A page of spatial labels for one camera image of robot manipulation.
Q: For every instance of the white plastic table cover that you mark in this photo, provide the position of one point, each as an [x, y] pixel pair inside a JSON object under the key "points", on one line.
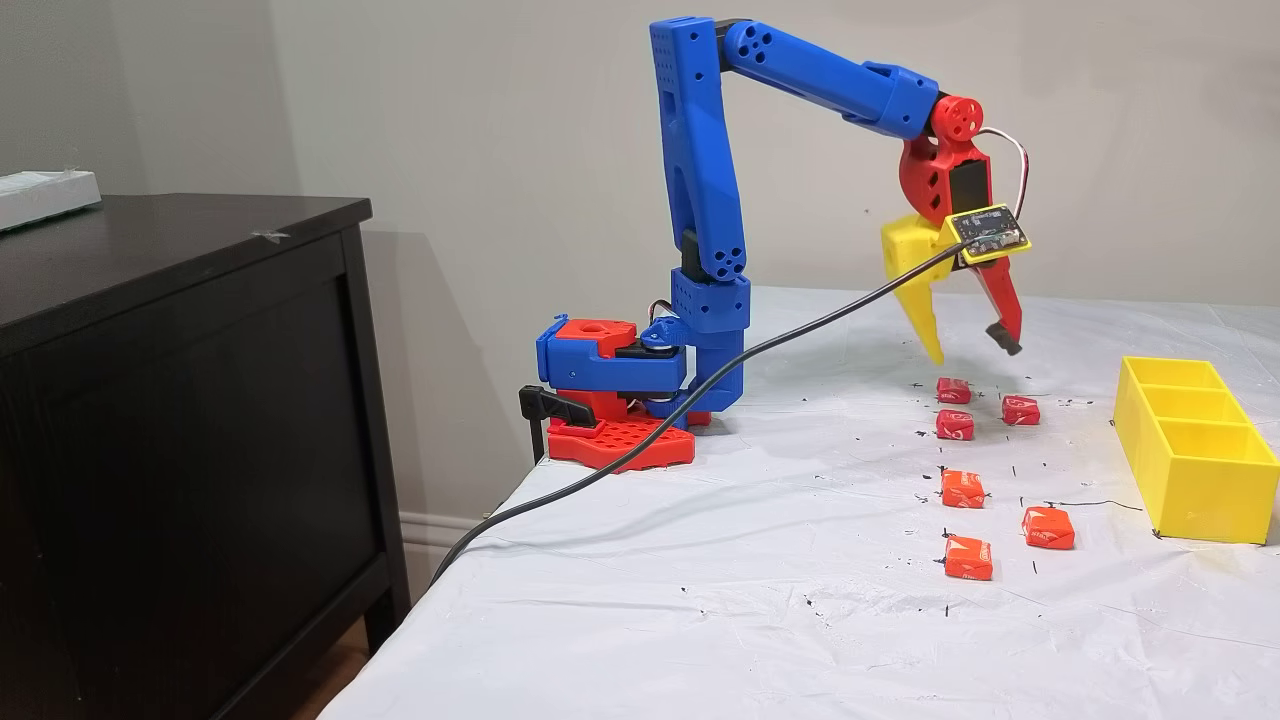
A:
{"points": [[800, 620]]}

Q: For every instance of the camera board on yellow mount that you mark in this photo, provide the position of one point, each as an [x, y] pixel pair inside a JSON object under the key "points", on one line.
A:
{"points": [[990, 232]]}

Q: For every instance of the red candy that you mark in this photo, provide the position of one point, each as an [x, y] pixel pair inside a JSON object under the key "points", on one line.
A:
{"points": [[955, 425], [953, 390], [1020, 410]]}

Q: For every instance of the black table clamp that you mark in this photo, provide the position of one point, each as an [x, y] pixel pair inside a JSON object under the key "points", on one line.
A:
{"points": [[560, 408]]}

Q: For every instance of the flat white plastic object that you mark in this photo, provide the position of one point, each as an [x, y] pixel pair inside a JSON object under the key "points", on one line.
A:
{"points": [[45, 195]]}

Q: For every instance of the black wooden dresser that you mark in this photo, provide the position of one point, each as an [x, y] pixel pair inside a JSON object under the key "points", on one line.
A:
{"points": [[180, 450]]}

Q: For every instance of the orange candy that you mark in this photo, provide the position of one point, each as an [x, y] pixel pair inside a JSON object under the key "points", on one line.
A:
{"points": [[968, 558], [1048, 527], [962, 489]]}

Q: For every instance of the yellow three-compartment box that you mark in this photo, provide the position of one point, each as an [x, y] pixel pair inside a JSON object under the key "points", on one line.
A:
{"points": [[1200, 490]]}

